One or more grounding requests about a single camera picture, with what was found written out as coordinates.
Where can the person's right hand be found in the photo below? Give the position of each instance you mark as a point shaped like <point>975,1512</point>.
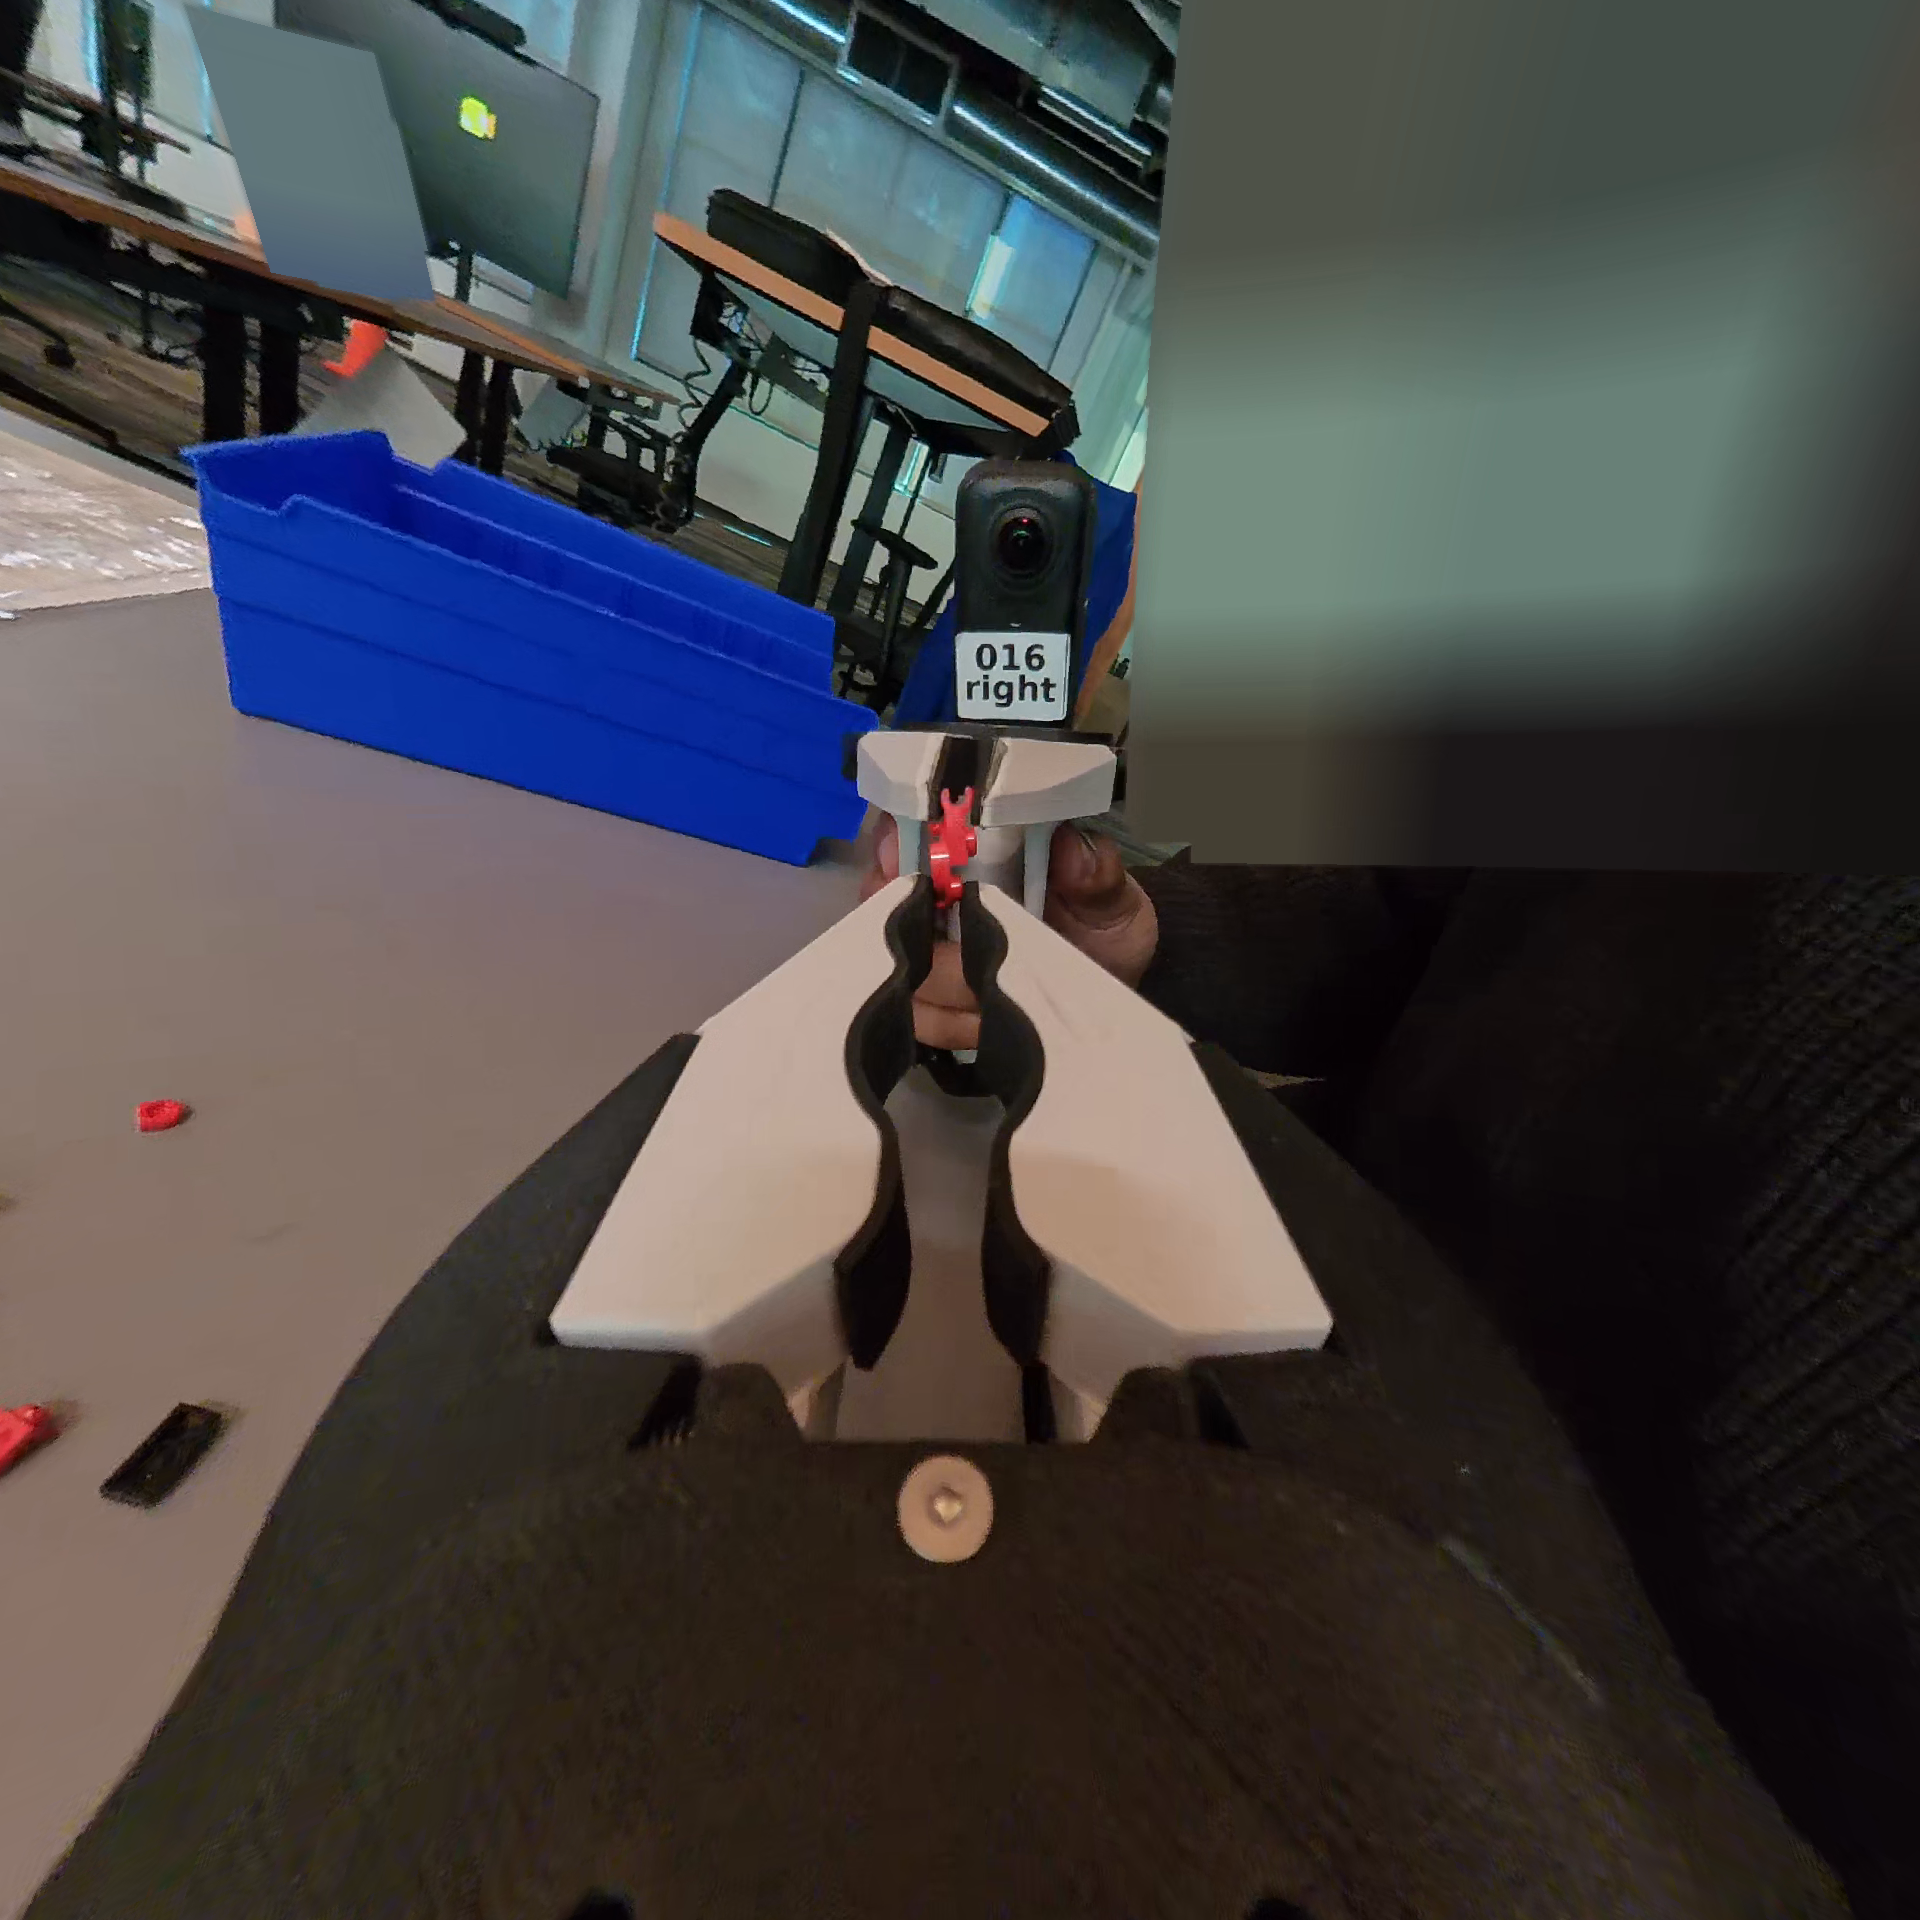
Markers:
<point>1103,908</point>

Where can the computer monitor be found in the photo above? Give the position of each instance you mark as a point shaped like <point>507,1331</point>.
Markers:
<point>511,180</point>

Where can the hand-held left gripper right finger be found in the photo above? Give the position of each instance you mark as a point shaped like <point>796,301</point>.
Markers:
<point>1154,1200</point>

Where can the small red lego clip piece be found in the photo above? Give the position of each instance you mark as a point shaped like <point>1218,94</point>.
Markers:
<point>949,848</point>

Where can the crinkled clear plastic sheet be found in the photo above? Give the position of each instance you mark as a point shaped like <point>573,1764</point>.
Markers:
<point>76,524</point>

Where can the grey panel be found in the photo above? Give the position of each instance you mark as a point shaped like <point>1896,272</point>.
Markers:
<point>381,412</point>

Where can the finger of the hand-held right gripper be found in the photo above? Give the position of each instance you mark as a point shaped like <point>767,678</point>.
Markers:
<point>1058,779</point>
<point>896,773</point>

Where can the long black lego plate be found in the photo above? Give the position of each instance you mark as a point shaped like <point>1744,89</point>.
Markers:
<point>165,1452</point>

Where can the small orange object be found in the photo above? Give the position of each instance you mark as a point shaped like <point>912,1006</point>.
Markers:
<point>357,348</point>

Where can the person's black sweater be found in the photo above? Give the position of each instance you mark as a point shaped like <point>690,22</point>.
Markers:
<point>1650,1200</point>

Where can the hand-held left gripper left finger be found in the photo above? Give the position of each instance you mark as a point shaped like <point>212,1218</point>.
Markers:
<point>721,1200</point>

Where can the red square lego plate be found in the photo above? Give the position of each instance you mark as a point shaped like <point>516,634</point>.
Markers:
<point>23,1433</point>

